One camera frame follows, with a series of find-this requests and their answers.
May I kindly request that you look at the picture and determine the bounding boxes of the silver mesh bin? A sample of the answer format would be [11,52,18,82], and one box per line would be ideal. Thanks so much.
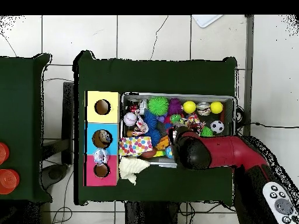
[119,92,236,167]

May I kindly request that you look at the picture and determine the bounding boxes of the white baseball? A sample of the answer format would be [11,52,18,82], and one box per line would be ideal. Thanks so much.
[123,112,137,127]

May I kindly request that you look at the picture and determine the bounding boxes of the black floor cable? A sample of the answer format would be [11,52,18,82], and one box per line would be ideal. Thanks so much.
[235,121,299,130]

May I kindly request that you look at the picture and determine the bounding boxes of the orange plastic cup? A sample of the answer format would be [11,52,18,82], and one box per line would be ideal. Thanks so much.
[0,142,11,165]
[0,168,20,195]

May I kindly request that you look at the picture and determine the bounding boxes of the polka dot cloth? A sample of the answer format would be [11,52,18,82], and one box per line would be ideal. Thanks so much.
[118,135,154,157]
[184,113,206,135]

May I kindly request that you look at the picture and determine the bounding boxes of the green covered side table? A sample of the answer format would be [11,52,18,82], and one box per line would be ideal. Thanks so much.
[0,53,53,202]

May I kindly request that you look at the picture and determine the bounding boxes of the purple spiky toy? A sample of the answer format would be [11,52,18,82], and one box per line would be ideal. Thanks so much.
[167,97,183,117]

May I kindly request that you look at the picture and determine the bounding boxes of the black and white soccer ball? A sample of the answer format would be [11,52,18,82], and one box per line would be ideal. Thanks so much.
[210,120,225,134]

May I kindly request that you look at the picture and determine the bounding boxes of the white board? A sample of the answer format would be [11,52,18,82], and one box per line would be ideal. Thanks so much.
[191,15,224,29]

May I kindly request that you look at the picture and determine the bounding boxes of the blue spiky ball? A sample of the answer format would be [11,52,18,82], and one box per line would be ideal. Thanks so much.
[142,108,162,146]

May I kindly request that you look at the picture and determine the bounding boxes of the dark grey stand base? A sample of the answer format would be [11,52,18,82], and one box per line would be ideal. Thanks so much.
[42,163,69,190]

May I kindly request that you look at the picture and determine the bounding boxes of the silver toy robot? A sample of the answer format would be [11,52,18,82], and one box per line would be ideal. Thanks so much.
[138,99,149,113]

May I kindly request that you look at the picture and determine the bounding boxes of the smooth yellow ball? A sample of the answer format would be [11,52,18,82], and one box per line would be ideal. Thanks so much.
[209,100,224,114]

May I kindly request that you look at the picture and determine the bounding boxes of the yellow tennis ball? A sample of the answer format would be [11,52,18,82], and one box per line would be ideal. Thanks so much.
[182,100,197,114]

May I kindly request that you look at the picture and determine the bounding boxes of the cream cloth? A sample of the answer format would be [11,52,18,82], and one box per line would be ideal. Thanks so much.
[118,156,151,186]

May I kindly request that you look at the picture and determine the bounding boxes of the wooden box with three holes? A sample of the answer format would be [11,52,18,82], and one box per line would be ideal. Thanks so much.
[84,90,121,187]

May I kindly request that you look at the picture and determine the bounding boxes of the dark green table cloth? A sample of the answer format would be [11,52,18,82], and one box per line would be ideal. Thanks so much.
[72,50,238,205]

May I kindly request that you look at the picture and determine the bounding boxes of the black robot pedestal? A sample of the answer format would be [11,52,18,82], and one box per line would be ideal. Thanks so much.
[124,201,180,224]

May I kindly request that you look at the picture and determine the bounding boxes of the green spiky ball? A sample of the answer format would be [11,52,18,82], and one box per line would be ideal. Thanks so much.
[200,126,214,138]
[147,96,170,116]

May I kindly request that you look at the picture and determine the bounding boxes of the brown toy football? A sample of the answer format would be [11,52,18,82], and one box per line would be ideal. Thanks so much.
[141,149,157,159]

